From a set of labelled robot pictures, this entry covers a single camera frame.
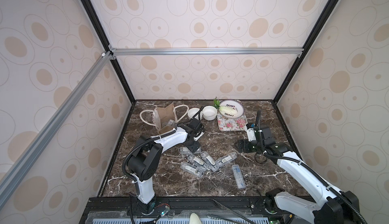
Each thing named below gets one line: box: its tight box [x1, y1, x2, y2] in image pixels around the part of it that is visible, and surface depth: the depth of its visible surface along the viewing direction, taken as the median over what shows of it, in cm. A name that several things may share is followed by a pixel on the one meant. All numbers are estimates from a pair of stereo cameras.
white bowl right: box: [202, 105, 218, 121], surface depth 111 cm
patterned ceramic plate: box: [218, 99, 245, 119], surface depth 112 cm
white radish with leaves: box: [213, 96, 238, 116], surface depth 111 cm
